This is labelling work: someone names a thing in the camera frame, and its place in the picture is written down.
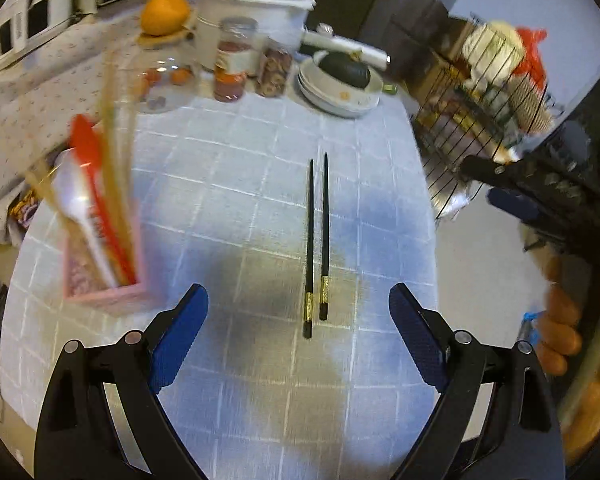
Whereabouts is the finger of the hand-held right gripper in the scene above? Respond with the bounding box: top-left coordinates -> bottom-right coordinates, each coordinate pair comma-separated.
486,187 -> 538,223
459,154 -> 526,186

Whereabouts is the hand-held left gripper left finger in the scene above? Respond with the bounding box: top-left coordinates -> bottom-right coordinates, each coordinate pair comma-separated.
34,283 -> 210,480

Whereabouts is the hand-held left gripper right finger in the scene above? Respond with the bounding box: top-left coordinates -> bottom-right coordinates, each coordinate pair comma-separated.
388,283 -> 566,480

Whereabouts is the pink utensil holder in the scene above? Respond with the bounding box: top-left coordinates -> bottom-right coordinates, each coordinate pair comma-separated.
62,200 -> 153,316

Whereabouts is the black chopstick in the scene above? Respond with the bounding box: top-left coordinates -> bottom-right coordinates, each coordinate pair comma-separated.
319,152 -> 330,322
303,159 -> 315,339

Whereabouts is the person's right hand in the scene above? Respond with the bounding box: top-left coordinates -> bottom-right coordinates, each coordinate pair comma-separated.
535,254 -> 600,377

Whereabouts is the red plastic bag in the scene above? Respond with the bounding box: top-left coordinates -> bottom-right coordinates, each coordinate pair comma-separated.
517,27 -> 551,86

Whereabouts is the napa cabbage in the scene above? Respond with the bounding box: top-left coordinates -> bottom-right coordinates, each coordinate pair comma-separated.
462,20 -> 526,86

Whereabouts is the checked tablecloth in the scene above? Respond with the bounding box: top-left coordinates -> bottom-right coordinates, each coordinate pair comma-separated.
0,75 -> 438,480

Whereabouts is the white printed bowl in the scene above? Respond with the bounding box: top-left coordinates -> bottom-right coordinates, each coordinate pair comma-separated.
312,50 -> 383,107

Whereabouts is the white plate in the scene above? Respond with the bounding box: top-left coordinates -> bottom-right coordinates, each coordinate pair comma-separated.
297,57 -> 381,118

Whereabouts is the green squash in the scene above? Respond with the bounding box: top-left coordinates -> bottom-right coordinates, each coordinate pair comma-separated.
319,51 -> 372,90

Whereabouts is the white plastic spoon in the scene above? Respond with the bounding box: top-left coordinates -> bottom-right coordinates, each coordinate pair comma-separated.
52,160 -> 118,288

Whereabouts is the red spoon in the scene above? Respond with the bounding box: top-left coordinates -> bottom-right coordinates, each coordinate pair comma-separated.
69,114 -> 136,286

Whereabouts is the brown slices jar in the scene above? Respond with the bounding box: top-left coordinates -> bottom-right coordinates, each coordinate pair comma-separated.
255,37 -> 293,98

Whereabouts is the glass jar with wooden lid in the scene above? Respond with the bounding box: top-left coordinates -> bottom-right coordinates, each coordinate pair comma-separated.
112,25 -> 203,113

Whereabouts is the large floral cloth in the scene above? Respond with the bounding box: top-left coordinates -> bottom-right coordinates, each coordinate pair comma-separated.
0,7 -> 201,246

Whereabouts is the red spice jar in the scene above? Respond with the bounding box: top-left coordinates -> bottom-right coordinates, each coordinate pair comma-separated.
213,16 -> 258,103

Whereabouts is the white pot with glass lid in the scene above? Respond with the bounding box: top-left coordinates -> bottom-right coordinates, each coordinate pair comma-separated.
195,0 -> 391,73

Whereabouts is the orange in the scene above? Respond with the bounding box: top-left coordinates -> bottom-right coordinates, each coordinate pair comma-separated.
140,0 -> 192,37

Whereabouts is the white air fryer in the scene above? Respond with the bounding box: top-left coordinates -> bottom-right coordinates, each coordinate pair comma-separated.
0,0 -> 101,71

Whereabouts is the black wire rack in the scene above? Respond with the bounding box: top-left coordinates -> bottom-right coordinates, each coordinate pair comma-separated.
390,12 -> 561,221

